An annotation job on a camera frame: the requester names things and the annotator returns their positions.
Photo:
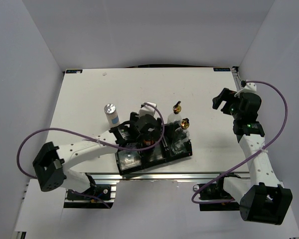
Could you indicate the clear glass oil bottle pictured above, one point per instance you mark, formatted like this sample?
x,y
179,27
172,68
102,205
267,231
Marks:
x,y
181,136

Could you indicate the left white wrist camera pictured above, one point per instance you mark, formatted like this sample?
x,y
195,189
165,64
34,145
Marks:
x,y
147,110

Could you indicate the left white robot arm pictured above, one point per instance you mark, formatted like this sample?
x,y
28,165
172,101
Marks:
x,y
53,164

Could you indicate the aluminium table frame rail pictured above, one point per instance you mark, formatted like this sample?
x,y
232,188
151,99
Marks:
x,y
154,176

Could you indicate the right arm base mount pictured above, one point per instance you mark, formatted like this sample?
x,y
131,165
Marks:
x,y
213,193

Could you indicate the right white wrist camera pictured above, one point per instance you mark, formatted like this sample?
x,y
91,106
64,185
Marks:
x,y
246,87

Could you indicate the black three-compartment tray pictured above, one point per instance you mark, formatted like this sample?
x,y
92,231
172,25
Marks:
x,y
131,161

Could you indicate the blue corner sticker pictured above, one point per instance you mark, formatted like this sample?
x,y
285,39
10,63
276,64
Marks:
x,y
221,69
73,71

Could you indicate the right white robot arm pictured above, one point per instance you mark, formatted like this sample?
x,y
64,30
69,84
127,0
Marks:
x,y
264,200

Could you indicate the dark sauce glass bottle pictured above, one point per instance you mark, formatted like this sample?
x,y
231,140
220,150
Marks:
x,y
175,115

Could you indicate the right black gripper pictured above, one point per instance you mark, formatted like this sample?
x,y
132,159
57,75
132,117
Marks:
x,y
225,95

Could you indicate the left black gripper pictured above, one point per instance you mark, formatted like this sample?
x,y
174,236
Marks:
x,y
154,135

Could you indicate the red lid sauce jar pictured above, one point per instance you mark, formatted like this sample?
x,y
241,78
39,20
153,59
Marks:
x,y
148,141

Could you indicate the blue label metal-lid shaker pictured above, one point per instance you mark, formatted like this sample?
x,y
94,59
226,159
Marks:
x,y
111,113

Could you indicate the left blue corner sticker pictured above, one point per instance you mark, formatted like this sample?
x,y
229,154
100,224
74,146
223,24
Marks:
x,y
73,71

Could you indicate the right blue corner sticker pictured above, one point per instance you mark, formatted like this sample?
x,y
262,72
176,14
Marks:
x,y
221,69

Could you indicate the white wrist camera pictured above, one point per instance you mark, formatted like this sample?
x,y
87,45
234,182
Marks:
x,y
147,110
246,87

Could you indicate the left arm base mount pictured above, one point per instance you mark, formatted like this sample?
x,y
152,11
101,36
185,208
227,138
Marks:
x,y
102,197

